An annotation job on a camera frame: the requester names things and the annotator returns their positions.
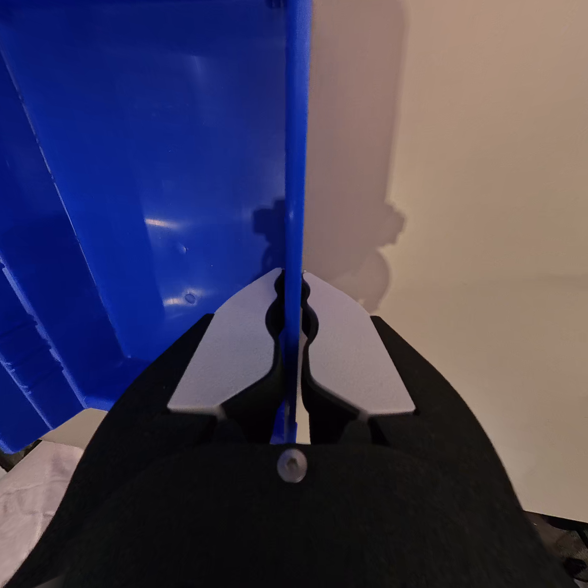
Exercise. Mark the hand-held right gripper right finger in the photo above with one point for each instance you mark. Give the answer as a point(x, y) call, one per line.
point(353, 358)

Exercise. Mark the white cloth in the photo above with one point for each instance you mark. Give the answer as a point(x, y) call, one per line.
point(32, 505)

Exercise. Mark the blue plain plastic bin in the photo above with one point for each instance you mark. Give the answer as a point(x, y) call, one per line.
point(160, 138)

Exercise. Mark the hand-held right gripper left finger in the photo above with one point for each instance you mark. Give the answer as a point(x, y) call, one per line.
point(229, 358)

